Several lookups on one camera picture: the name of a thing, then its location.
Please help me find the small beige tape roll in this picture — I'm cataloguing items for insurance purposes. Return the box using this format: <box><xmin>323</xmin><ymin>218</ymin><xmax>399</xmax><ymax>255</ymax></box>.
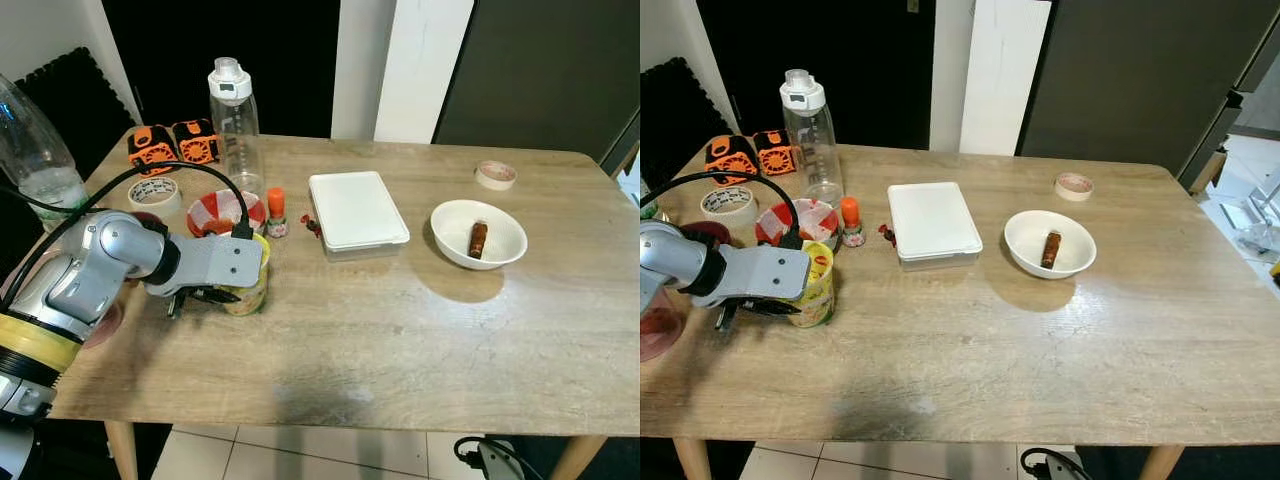
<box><xmin>1054</xmin><ymin>172</ymin><xmax>1096</xmax><ymax>203</ymax></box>
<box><xmin>475</xmin><ymin>160</ymin><xmax>519</xmax><ymax>192</ymax></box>

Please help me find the clear water bottle white cap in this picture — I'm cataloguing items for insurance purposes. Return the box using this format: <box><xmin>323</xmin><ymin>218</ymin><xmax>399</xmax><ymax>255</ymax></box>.
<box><xmin>207</xmin><ymin>57</ymin><xmax>267</xmax><ymax>197</ymax></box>
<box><xmin>779</xmin><ymin>68</ymin><xmax>847</xmax><ymax>207</ymax></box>

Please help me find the tapered wooden table leg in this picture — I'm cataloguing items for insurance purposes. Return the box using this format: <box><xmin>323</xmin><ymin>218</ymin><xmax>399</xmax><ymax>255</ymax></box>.
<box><xmin>1137</xmin><ymin>445</ymin><xmax>1187</xmax><ymax>480</ymax></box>
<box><xmin>672</xmin><ymin>438</ymin><xmax>714</xmax><ymax>480</ymax></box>
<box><xmin>104</xmin><ymin>420</ymin><xmax>142</xmax><ymax>480</ymax></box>
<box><xmin>547</xmin><ymin>435</ymin><xmax>609</xmax><ymax>480</ymax></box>

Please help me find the white ceramic bowl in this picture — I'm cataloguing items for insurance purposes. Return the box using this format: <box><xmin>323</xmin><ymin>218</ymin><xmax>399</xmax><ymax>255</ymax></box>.
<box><xmin>430</xmin><ymin>200</ymin><xmax>529</xmax><ymax>272</ymax></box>
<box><xmin>1004</xmin><ymin>210</ymin><xmax>1098</xmax><ymax>281</ymax></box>

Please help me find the white lidded food container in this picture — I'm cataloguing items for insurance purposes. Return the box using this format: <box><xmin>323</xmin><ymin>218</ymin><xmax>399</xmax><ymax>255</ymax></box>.
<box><xmin>887</xmin><ymin>181</ymin><xmax>985</xmax><ymax>272</ymax></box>
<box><xmin>308</xmin><ymin>171</ymin><xmax>412</xmax><ymax>262</ymax></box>

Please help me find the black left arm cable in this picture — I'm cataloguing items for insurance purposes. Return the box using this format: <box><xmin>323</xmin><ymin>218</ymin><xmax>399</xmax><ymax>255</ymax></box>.
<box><xmin>0</xmin><ymin>160</ymin><xmax>253</xmax><ymax>301</ymax></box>
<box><xmin>640</xmin><ymin>169</ymin><xmax>804</xmax><ymax>251</ymax></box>

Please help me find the black ridged foam panel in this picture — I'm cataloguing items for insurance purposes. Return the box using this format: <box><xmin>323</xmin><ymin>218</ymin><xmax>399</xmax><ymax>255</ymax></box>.
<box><xmin>14</xmin><ymin>47</ymin><xmax>137</xmax><ymax>183</ymax></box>
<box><xmin>640</xmin><ymin>57</ymin><xmax>714</xmax><ymax>193</ymax></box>

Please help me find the red white patterned bowl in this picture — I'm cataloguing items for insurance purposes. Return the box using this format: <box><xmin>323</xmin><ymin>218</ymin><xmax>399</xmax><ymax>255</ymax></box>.
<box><xmin>755</xmin><ymin>198</ymin><xmax>842</xmax><ymax>249</ymax></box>
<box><xmin>187</xmin><ymin>190</ymin><xmax>268</xmax><ymax>240</ymax></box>

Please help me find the yellow printed paper cup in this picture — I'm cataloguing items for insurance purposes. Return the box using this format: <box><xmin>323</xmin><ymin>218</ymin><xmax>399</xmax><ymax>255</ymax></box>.
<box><xmin>785</xmin><ymin>242</ymin><xmax>837</xmax><ymax>329</ymax></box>
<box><xmin>220</xmin><ymin>234</ymin><xmax>272</xmax><ymax>317</ymax></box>

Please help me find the wide white tape roll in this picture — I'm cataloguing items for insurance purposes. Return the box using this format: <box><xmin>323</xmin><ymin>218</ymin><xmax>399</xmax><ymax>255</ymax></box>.
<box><xmin>127</xmin><ymin>177</ymin><xmax>185</xmax><ymax>215</ymax></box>
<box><xmin>700</xmin><ymin>186</ymin><xmax>759</xmax><ymax>224</ymax></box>

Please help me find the large clear plastic bottle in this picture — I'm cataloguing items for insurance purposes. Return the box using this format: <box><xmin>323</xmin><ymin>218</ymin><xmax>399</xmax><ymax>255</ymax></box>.
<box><xmin>0</xmin><ymin>74</ymin><xmax>90</xmax><ymax>217</ymax></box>

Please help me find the small orange-capped bottle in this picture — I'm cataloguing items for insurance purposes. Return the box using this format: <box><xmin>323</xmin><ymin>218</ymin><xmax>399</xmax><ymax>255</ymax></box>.
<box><xmin>265</xmin><ymin>187</ymin><xmax>290</xmax><ymax>239</ymax></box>
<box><xmin>838</xmin><ymin>196</ymin><xmax>866</xmax><ymax>248</ymax></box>

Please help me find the clear plastic container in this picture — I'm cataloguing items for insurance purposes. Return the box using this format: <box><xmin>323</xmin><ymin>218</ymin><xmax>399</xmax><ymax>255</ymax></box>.
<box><xmin>82</xmin><ymin>303</ymin><xmax>128</xmax><ymax>350</ymax></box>
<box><xmin>640</xmin><ymin>300</ymin><xmax>693</xmax><ymax>364</ymax></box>

